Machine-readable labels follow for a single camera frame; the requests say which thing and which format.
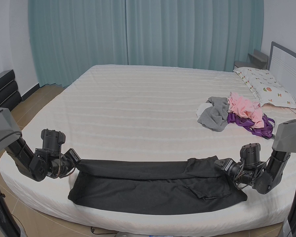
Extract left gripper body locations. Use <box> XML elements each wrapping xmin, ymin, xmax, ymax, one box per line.
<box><xmin>69</xmin><ymin>148</ymin><xmax>82</xmax><ymax>168</ymax></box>

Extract white printed pillow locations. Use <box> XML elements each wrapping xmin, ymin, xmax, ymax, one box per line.
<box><xmin>233</xmin><ymin>67</ymin><xmax>296</xmax><ymax>109</ymax></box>

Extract purple garment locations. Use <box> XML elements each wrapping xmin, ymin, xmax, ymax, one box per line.
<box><xmin>227</xmin><ymin>111</ymin><xmax>275</xmax><ymax>140</ymax></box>

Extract blue-green curtain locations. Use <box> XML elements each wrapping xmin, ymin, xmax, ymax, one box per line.
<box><xmin>28</xmin><ymin>0</ymin><xmax>128</xmax><ymax>88</ymax></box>
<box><xmin>125</xmin><ymin>0</ymin><xmax>264</xmax><ymax>71</ymax></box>

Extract white garment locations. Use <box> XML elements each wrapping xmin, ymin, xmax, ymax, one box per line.
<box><xmin>196</xmin><ymin>103</ymin><xmax>212</xmax><ymax>119</ymax></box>

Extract black cable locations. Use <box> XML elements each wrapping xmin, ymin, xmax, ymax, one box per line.
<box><xmin>90</xmin><ymin>227</ymin><xmax>119</xmax><ymax>233</ymax></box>

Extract grey bedside table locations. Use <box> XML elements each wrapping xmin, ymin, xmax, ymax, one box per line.
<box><xmin>234</xmin><ymin>49</ymin><xmax>269</xmax><ymax>71</ymax></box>

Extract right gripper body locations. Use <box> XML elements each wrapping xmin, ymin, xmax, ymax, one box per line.
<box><xmin>222</xmin><ymin>158</ymin><xmax>242</xmax><ymax>182</ymax></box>

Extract pink garment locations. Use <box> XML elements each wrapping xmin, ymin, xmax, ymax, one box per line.
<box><xmin>227</xmin><ymin>92</ymin><xmax>263</xmax><ymax>129</ymax></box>

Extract grey garment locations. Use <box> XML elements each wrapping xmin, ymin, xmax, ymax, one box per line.
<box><xmin>197</xmin><ymin>96</ymin><xmax>231</xmax><ymax>132</ymax></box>

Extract black garment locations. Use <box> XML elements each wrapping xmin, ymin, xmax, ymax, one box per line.
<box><xmin>68</xmin><ymin>155</ymin><xmax>248</xmax><ymax>215</ymax></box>

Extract dark grey chest of drawers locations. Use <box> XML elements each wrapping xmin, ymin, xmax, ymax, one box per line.
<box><xmin>0</xmin><ymin>69</ymin><xmax>22</xmax><ymax>112</ymax></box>

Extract bed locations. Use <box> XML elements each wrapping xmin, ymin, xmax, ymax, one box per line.
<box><xmin>0</xmin><ymin>41</ymin><xmax>296</xmax><ymax>231</ymax></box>

